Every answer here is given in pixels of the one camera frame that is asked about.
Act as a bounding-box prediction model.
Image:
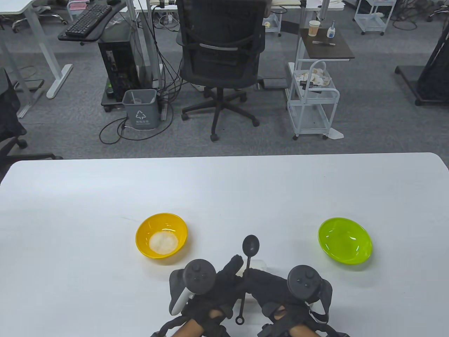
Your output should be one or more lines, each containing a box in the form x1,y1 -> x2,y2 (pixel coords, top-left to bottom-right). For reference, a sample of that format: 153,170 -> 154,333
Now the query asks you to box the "white rolling basket cart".
286,59 -> 341,140

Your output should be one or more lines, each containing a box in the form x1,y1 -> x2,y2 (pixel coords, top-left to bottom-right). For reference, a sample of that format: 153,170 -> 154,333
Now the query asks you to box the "person's right forearm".
274,307 -> 316,337

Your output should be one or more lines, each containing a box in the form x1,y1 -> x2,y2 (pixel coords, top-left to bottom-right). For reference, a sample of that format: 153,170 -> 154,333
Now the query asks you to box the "green bowl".
318,217 -> 373,264

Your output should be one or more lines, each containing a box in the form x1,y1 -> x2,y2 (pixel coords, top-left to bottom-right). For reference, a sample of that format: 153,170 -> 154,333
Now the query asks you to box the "black armchair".
0,68 -> 63,176

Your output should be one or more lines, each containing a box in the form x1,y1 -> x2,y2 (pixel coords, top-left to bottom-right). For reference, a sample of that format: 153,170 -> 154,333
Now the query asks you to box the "black equipment stand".
395,25 -> 449,106

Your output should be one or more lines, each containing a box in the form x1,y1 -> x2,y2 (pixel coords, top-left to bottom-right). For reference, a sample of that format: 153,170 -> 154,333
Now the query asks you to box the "person's right hand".
246,270 -> 309,320

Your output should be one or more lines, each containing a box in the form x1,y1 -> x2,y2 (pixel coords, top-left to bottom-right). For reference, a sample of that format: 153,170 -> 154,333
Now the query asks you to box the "small white cart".
261,9 -> 283,37

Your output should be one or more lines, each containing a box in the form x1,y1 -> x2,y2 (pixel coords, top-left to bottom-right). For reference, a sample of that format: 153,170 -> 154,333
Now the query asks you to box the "person's left forearm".
175,311 -> 225,337

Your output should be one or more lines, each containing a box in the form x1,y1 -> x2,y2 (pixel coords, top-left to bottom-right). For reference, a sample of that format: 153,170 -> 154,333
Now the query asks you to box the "small white sugar heap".
149,232 -> 178,252

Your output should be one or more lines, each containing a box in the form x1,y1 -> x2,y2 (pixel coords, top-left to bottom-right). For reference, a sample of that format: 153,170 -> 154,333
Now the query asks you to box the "black keyboard tray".
58,0 -> 127,42

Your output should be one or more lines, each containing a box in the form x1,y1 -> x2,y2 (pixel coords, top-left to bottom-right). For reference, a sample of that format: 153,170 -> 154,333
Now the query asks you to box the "black mesh office chair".
175,0 -> 266,142

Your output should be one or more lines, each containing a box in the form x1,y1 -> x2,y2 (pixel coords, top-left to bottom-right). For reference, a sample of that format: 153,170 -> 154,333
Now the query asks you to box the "crumpled white cloth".
294,68 -> 332,86

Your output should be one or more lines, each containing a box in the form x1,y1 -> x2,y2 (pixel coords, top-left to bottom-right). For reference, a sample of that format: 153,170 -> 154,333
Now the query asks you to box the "dark brown side table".
299,28 -> 355,62

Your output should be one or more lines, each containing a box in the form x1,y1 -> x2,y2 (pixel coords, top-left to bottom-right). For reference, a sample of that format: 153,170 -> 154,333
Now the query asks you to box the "person's left hand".
182,255 -> 251,318

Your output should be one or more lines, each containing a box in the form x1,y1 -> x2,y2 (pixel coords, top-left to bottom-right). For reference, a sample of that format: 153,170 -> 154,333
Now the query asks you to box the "black computer tower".
98,38 -> 141,102

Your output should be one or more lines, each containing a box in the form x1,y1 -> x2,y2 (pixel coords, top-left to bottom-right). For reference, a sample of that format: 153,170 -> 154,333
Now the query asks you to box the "black keyboard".
65,3 -> 113,37

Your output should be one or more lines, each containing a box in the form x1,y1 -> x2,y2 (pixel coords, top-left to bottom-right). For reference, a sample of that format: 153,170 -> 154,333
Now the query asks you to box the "grey waste bin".
122,89 -> 159,130

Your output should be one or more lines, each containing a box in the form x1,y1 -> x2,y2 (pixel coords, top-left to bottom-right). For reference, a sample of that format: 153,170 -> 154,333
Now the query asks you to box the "black cable bundle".
99,0 -> 185,144

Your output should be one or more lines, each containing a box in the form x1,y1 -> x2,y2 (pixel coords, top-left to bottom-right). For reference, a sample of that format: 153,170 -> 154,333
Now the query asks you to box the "yellow bowl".
135,212 -> 188,259

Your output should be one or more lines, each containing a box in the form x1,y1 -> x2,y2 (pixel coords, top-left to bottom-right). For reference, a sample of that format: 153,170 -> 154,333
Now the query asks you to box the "black and white controller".
288,265 -> 333,323
169,259 -> 217,316

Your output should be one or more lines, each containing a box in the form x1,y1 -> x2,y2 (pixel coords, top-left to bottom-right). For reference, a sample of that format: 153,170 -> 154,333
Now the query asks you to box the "white wire cart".
354,0 -> 397,35

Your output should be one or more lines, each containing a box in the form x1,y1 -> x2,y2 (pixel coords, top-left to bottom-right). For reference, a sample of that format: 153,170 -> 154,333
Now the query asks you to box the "black spoon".
236,234 -> 260,325

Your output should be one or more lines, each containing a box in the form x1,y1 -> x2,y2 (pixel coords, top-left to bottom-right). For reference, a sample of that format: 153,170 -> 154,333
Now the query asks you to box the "clear plastic sugar container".
237,259 -> 272,313

